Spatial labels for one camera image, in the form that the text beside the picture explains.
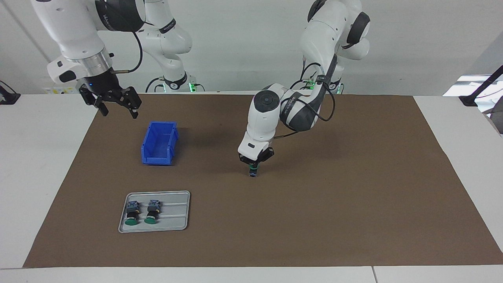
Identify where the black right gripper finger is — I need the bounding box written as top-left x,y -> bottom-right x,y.
81,90 -> 109,117
120,87 -> 142,119

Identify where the blue plastic bin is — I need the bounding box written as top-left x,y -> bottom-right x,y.
141,121 -> 180,166

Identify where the brown table mat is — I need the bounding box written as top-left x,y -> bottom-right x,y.
23,93 -> 503,268

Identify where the silver metal tray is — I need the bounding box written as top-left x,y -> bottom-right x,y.
118,191 -> 191,233

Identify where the dark grey chair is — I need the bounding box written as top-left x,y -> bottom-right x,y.
482,106 -> 503,135

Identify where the white wall socket box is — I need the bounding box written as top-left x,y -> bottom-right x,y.
42,87 -> 81,95

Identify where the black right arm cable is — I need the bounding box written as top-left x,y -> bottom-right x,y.
110,31 -> 143,75

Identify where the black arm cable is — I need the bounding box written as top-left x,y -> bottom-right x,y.
273,55 -> 337,140
110,31 -> 143,75

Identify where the black clamp mount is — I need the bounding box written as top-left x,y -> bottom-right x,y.
0,81 -> 21,105

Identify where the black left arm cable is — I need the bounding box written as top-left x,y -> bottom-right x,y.
273,55 -> 337,140

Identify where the black camera stand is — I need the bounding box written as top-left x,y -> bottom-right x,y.
459,65 -> 503,107

